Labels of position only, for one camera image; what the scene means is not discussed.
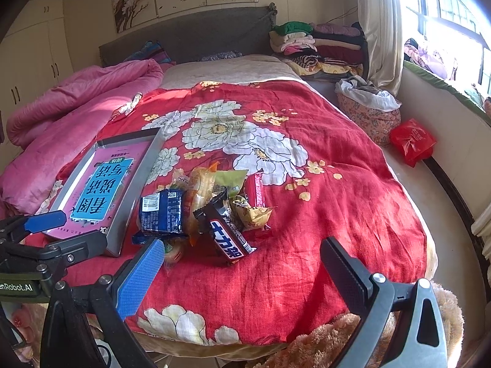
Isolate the green snack packet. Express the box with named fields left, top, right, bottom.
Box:
left=213, top=170, right=248, bottom=198

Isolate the orange clear snack packet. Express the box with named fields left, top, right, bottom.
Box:
left=166, top=162, right=219, bottom=247

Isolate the pink fleece blanket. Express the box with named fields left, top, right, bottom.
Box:
left=1, top=59, right=164, bottom=218

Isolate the cream curtain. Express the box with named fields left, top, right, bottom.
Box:
left=358, top=0, right=404, bottom=96

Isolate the black chocolate bar wrapper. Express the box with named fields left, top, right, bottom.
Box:
left=193, top=189, right=256, bottom=263

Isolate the yellow gold snack packet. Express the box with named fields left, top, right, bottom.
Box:
left=231, top=195, right=273, bottom=231

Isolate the brown fuzzy rug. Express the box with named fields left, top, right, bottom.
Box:
left=245, top=282, right=464, bottom=367

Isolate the blue cookie packet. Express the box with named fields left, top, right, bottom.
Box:
left=131, top=189, right=186, bottom=245

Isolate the grey tray box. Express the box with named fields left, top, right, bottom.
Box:
left=45, top=128, right=165, bottom=257

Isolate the beige bed sheet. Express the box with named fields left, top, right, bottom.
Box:
left=160, top=54, right=304, bottom=90

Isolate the floral laundry bag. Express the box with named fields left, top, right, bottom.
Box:
left=334, top=76, right=401, bottom=146

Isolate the stack of folded clothes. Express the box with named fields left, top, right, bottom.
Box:
left=269, top=21, right=369, bottom=82

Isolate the red floral bedspread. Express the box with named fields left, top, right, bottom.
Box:
left=97, top=81, right=438, bottom=347

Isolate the grey bed headboard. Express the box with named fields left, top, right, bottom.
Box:
left=99, top=2, right=277, bottom=67

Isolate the red snack stick packet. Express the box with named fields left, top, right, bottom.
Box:
left=245, top=173, right=268, bottom=208

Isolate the red plastic bag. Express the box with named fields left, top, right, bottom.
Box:
left=389, top=119, right=437, bottom=167

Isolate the pink and blue book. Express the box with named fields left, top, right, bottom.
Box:
left=47, top=140, right=150, bottom=239

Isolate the cream wardrobe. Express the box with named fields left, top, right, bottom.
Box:
left=0, top=0, right=75, bottom=170

